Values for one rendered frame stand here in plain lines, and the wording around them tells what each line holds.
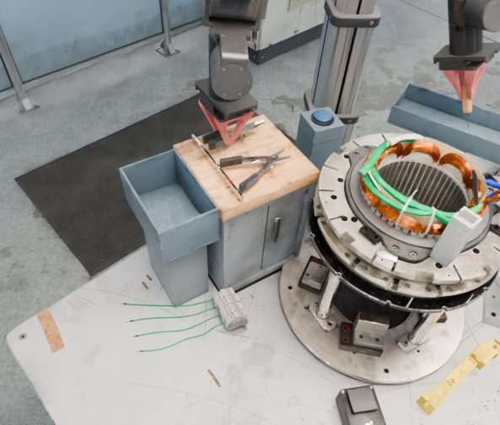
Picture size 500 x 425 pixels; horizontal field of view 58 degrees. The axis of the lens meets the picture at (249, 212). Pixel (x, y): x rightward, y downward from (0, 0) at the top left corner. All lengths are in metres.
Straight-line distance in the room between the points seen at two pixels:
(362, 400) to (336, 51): 0.73
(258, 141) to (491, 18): 0.43
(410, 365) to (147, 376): 0.49
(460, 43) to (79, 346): 0.91
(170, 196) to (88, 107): 2.01
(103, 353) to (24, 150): 1.84
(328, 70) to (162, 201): 0.52
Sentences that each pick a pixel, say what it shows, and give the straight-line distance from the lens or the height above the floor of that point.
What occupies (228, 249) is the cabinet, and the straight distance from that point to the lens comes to 0.82.
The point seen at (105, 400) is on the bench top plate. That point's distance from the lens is 0.90.
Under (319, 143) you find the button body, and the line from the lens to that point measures 0.98.
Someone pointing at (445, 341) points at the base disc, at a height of 0.80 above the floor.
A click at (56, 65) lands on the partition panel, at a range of 2.92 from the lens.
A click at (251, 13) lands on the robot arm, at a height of 1.33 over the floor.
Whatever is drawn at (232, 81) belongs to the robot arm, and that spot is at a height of 1.27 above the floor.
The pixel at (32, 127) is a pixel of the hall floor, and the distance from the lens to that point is 2.78.
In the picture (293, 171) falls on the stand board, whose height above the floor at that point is 1.07.
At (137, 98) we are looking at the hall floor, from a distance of 2.85.
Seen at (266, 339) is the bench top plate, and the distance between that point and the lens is 0.93.
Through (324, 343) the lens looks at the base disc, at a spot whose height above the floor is 0.80.
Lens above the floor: 1.62
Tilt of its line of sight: 49 degrees down
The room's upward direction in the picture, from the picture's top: 4 degrees clockwise
